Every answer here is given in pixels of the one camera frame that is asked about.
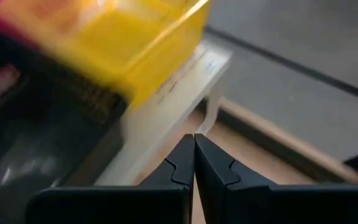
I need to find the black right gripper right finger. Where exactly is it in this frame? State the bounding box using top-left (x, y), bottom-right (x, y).
top-left (194, 133), bottom-right (278, 224)

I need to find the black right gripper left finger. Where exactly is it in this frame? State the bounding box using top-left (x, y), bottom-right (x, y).
top-left (138, 133), bottom-right (196, 224)

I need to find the yellow plastic basket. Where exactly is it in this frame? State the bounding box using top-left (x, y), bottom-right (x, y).
top-left (0, 0), bottom-right (211, 108)

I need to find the black plastic basket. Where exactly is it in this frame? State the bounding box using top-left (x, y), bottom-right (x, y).
top-left (0, 29), bottom-right (129, 194)

